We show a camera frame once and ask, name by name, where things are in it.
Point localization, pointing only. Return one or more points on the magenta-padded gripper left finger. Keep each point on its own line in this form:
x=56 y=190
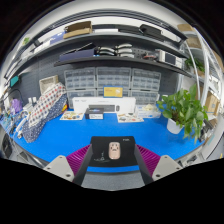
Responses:
x=58 y=166

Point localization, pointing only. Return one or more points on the white tissue box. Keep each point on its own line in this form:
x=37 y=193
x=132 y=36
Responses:
x=148 y=111

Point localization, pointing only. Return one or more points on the black mouse pad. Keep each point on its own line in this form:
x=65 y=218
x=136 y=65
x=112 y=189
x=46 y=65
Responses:
x=100 y=146

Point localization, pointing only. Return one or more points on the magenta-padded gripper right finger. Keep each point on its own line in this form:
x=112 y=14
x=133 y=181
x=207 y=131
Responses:
x=166 y=166

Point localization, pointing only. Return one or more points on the yellow and blue box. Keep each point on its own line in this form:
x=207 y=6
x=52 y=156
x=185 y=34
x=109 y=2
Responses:
x=113 y=91

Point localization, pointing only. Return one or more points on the white keyboard box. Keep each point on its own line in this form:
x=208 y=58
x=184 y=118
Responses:
x=80 y=104

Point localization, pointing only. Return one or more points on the grey drawer cabinet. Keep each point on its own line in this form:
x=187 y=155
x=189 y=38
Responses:
x=145 y=96
x=81 y=94
x=113 y=77
x=146 y=79
x=79 y=79
x=126 y=92

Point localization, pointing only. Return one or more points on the potted green plant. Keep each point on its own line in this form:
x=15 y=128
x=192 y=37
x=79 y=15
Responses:
x=183 y=110

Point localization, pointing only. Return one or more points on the colourful sticker sheet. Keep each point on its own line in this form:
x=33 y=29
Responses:
x=71 y=115
x=130 y=117

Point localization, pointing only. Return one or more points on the small black box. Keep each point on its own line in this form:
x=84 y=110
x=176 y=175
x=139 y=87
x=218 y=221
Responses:
x=94 y=114

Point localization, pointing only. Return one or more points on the white rack shelf unit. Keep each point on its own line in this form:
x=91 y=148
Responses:
x=208 y=83

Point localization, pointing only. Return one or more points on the red blue checked cloth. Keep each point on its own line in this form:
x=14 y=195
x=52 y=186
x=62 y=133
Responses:
x=46 y=103

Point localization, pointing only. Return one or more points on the navy polka dot cloth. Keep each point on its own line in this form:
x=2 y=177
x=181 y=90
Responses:
x=33 y=131

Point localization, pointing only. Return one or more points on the white plastic basket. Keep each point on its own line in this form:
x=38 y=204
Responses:
x=48 y=83

